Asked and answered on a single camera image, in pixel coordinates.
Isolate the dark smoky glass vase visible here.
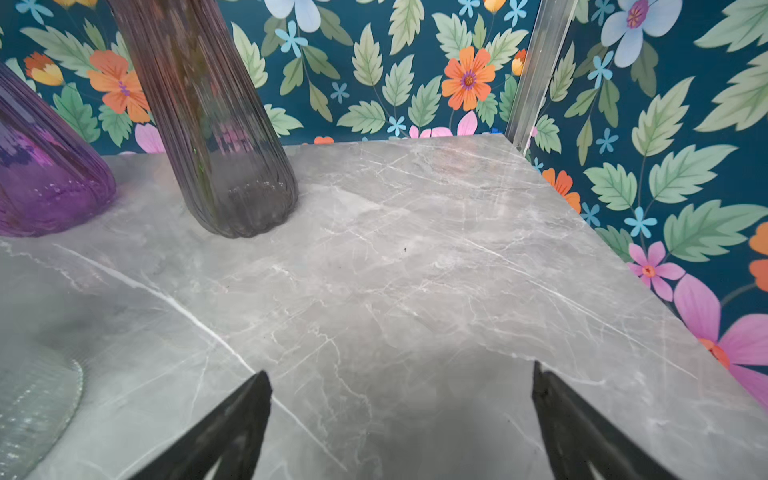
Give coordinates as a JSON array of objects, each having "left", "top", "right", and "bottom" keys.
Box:
[{"left": 109, "top": 1, "right": 299, "bottom": 238}]

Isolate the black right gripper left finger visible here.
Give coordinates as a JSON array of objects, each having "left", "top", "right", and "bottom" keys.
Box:
[{"left": 133, "top": 371, "right": 272, "bottom": 479}]

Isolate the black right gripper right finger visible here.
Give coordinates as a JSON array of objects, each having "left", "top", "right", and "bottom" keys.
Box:
[{"left": 531, "top": 361, "right": 675, "bottom": 479}]

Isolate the clear glass vase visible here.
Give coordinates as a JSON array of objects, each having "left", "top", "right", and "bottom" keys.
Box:
[{"left": 1, "top": 345, "right": 84, "bottom": 479}]

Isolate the purple blue glass vase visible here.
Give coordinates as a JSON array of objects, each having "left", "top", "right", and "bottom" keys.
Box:
[{"left": 1, "top": 64, "right": 116, "bottom": 237}]

